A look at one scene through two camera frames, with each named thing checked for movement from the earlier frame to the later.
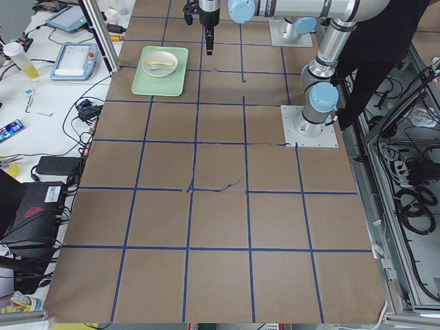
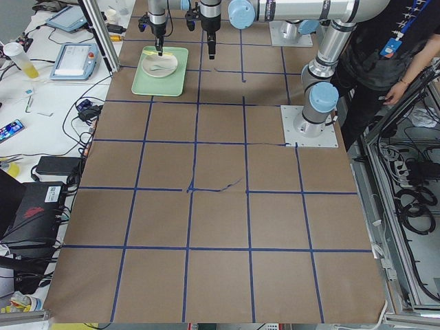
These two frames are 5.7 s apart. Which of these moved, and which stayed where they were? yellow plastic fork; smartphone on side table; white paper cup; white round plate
Moved: yellow plastic fork
Stayed: white paper cup; white round plate; smartphone on side table
